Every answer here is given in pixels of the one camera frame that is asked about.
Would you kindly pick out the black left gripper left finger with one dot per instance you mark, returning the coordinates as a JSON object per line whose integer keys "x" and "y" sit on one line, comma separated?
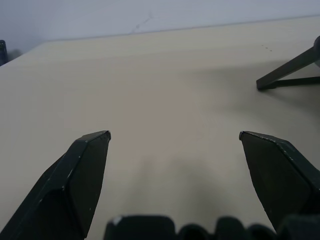
{"x": 75, "y": 180}

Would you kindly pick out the open laptop computer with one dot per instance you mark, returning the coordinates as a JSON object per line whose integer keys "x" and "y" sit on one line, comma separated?
{"x": 2, "y": 52}

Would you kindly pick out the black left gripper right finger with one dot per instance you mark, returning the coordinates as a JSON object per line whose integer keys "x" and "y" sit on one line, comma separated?
{"x": 277, "y": 175}

